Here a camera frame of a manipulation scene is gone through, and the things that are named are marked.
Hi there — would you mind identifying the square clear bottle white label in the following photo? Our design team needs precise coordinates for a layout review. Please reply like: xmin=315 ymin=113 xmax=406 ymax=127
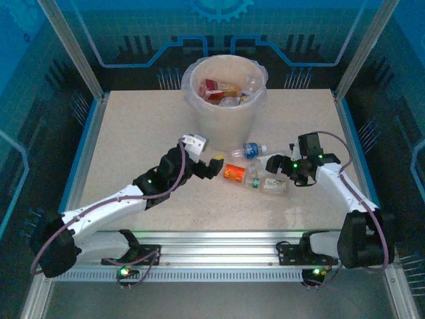
xmin=247 ymin=156 xmax=276 ymax=179

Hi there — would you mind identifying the square bottle with crane label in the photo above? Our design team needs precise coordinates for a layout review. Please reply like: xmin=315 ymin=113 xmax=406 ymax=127
xmin=244 ymin=177 xmax=289 ymax=197

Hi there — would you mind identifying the small bottle dark blue label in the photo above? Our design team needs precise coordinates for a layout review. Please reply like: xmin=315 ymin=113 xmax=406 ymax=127
xmin=228 ymin=142 xmax=268 ymax=160

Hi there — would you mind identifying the red snack packet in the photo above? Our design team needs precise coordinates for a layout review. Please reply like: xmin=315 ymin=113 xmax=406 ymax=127
xmin=199 ymin=78 xmax=240 ymax=101

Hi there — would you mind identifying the pale ribbed plastic bin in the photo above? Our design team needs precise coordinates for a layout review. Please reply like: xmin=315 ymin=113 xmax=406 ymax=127
xmin=181 ymin=55 xmax=268 ymax=151

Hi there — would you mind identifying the translucent plastic bin liner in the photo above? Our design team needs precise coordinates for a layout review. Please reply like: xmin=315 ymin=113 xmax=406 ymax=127
xmin=181 ymin=55 xmax=269 ymax=110

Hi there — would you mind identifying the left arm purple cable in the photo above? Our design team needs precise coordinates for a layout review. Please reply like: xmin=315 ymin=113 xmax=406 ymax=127
xmin=30 ymin=138 xmax=187 ymax=290

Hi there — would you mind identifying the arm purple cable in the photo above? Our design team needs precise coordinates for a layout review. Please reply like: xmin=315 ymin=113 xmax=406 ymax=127
xmin=301 ymin=131 xmax=389 ymax=290
xmin=30 ymin=138 xmax=187 ymax=290

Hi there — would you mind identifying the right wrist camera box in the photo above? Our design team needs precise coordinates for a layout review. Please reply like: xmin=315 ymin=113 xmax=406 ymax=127
xmin=297 ymin=132 xmax=323 ymax=157

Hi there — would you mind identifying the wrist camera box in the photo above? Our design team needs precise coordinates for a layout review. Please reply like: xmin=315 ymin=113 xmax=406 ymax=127
xmin=181 ymin=134 xmax=209 ymax=164
xmin=297 ymin=132 xmax=323 ymax=157

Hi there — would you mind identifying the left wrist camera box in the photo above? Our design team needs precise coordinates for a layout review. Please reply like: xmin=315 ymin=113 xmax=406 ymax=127
xmin=181 ymin=134 xmax=209 ymax=164

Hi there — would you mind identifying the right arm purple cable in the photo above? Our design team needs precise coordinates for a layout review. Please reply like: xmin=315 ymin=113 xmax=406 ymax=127
xmin=301 ymin=131 xmax=389 ymax=290

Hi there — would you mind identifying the blue table edge rail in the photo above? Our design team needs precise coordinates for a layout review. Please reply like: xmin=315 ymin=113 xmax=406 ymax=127
xmin=58 ymin=92 xmax=110 ymax=230
xmin=333 ymin=89 xmax=381 ymax=213

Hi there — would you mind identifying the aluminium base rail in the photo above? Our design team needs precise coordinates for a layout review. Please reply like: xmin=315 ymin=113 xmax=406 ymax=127
xmin=59 ymin=229 xmax=396 ymax=270

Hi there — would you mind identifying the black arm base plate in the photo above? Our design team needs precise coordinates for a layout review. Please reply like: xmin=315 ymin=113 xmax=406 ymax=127
xmin=277 ymin=241 xmax=333 ymax=266
xmin=101 ymin=244 xmax=162 ymax=266

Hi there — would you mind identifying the slotted grey cable duct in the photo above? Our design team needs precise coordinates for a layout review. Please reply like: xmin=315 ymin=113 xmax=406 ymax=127
xmin=51 ymin=268 xmax=336 ymax=283

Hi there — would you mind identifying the aluminium frame post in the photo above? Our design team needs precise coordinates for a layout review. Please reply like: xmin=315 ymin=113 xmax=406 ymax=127
xmin=334 ymin=0 xmax=401 ymax=102
xmin=36 ymin=0 xmax=108 ymax=102

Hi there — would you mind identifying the aluminium frame side rail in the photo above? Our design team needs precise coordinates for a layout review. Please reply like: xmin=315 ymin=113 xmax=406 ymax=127
xmin=384 ymin=265 xmax=421 ymax=319
xmin=19 ymin=275 xmax=56 ymax=319

